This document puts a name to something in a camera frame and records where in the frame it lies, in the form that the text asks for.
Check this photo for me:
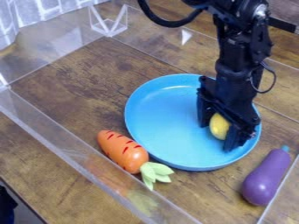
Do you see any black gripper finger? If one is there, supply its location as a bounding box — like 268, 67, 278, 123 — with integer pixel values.
222, 123, 256, 151
196, 94, 216, 128

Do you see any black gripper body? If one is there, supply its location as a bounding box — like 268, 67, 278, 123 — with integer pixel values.
197, 62, 262, 130

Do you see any yellow toy lemon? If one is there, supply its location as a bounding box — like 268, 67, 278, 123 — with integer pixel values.
209, 113, 229, 140

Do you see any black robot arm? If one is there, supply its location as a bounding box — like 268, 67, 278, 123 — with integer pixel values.
182, 0, 272, 151

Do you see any blue round plastic tray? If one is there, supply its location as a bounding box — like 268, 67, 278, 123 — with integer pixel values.
124, 73, 258, 172

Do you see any purple toy eggplant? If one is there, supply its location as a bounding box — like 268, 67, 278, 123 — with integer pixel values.
240, 145, 290, 206

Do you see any orange toy carrot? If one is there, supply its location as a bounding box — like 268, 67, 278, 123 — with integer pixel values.
97, 130, 173, 190

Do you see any dark object at table edge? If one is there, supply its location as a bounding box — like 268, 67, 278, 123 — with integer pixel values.
0, 185, 17, 224

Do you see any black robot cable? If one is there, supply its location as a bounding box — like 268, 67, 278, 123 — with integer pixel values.
136, 0, 208, 29

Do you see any clear acrylic enclosure wall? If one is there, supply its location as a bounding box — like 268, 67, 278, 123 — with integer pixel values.
0, 0, 299, 224

